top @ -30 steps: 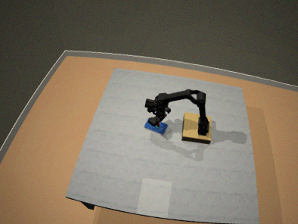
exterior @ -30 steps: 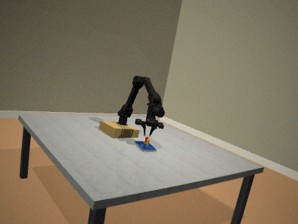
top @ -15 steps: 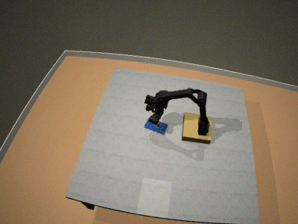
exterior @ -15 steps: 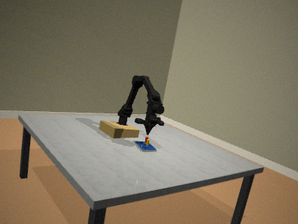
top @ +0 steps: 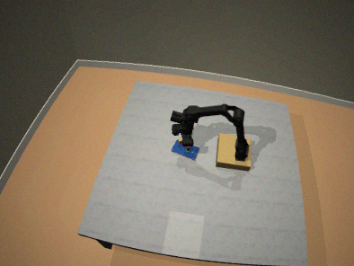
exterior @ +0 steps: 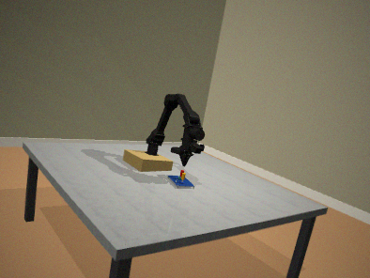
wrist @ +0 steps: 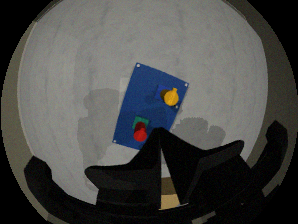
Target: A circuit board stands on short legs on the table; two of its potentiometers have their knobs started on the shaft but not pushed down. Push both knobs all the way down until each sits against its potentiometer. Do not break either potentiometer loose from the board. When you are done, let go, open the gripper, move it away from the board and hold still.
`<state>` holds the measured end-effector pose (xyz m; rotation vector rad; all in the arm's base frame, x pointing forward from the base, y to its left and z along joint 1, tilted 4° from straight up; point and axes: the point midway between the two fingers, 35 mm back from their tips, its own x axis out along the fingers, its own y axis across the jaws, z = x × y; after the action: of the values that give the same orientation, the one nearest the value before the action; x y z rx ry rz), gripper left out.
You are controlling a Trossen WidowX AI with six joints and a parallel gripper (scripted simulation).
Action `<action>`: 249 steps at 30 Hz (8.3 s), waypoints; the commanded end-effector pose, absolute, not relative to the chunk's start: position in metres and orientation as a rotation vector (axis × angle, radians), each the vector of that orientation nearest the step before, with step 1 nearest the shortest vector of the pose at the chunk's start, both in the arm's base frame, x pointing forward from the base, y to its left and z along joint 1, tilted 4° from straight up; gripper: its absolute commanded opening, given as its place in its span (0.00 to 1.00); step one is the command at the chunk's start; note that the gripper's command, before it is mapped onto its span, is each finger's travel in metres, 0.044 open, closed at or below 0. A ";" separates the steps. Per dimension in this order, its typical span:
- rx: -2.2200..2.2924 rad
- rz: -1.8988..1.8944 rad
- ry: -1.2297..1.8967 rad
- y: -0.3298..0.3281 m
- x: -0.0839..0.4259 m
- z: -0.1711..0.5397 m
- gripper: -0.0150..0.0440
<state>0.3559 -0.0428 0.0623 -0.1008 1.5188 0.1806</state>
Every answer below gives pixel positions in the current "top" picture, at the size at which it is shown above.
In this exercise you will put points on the blue circuit board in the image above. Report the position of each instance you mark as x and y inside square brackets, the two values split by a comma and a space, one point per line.
[188, 151]

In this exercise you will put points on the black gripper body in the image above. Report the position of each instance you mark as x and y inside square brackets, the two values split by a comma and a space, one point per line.
[187, 140]

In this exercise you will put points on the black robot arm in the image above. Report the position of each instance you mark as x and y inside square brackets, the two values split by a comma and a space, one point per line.
[194, 112]

